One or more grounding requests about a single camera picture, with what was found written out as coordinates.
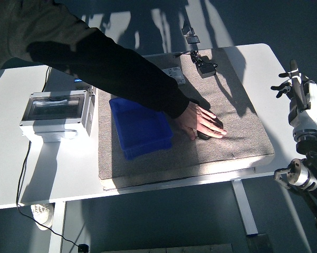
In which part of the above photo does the black plastic nut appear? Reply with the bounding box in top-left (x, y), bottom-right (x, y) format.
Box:
top-left (189, 98), bottom-right (210, 109)
top-left (196, 117), bottom-right (224, 141)

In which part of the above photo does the beige foam underlay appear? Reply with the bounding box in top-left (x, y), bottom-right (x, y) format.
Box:
top-left (98, 151), bottom-right (275, 191)

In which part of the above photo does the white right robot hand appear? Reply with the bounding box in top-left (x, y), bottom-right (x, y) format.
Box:
top-left (271, 59), bottom-right (317, 133)

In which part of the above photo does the white table leg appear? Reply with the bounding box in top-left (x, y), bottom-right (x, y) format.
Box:
top-left (47, 201), bottom-right (66, 253)
top-left (231, 180), bottom-right (259, 235)

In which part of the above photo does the thin black power cable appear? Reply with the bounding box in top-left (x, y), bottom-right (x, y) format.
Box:
top-left (15, 65), bottom-right (81, 247)

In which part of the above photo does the grey-brown mat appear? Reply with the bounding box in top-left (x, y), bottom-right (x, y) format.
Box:
top-left (97, 47), bottom-right (275, 182)

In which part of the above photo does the black adapter cord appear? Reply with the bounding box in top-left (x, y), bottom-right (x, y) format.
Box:
top-left (173, 50), bottom-right (218, 69)

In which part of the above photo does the grey enclosure with clear lid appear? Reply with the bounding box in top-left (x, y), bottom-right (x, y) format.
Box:
top-left (18, 89), bottom-right (95, 143)

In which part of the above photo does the grey square metal plate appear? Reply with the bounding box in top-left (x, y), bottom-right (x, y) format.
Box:
top-left (160, 66), bottom-right (187, 85)

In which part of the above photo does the small dark floor bracket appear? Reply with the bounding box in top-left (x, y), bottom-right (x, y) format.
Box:
top-left (181, 22), bottom-right (196, 36)

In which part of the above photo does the black power adapter plug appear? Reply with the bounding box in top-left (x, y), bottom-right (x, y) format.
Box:
top-left (197, 62), bottom-right (218, 79)

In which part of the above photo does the circuit breaker with blue label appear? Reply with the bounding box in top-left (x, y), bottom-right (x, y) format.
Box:
top-left (73, 77), bottom-right (95, 95)

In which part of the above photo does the dark floor block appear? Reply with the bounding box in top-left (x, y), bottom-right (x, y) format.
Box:
top-left (246, 233), bottom-right (271, 253)

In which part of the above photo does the blue plastic box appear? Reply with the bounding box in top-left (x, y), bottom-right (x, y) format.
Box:
top-left (109, 96), bottom-right (174, 161)

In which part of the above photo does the person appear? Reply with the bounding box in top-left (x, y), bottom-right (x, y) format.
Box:
top-left (0, 0), bottom-right (101, 80)

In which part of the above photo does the person's left hand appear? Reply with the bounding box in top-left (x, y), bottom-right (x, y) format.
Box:
top-left (174, 101), bottom-right (227, 141)

